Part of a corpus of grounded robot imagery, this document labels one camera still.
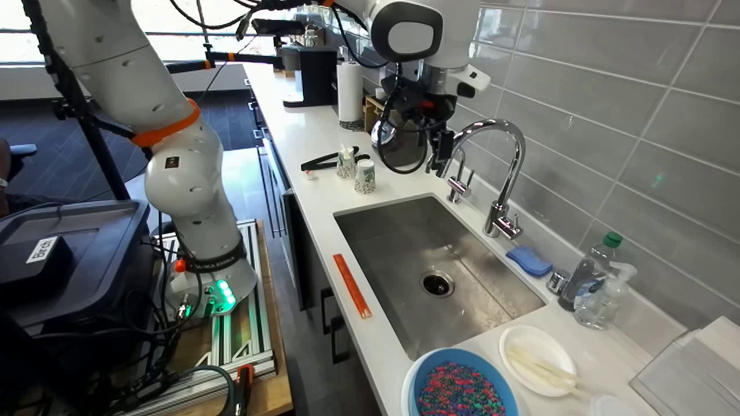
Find aluminium frame base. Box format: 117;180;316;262
149;217;280;391

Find small chrome faucet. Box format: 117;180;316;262
444;144;475;207

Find plastic bottle with green cap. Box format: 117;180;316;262
558;228;627;313

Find blue sponge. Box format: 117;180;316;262
504;243;555;279

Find black equipment case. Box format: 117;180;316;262
0;199;156;374

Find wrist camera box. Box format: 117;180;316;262
452;64;495;99

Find white plastic bowl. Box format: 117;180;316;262
497;322;581;400

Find paper towel roll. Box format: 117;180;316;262
336;57;367;128

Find black tongs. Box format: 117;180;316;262
299;144;361;173

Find black cable bundle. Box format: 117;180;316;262
89;228;242;416

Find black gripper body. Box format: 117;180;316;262
395;68;460;136

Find wooden board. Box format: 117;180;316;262
163;222;295;416

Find black tripod pole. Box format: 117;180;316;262
18;0;133;203

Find blue bowl of coloured beads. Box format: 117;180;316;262
400;343;524;416

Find orange strip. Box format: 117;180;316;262
330;251;374;321

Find dark counter cabinet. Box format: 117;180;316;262
247;97;384;416

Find tall chrome faucet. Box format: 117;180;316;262
451;118;531;243

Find black coffee machine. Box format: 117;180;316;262
280;43;340;109

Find stainless steel sink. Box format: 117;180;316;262
332;192;548;363

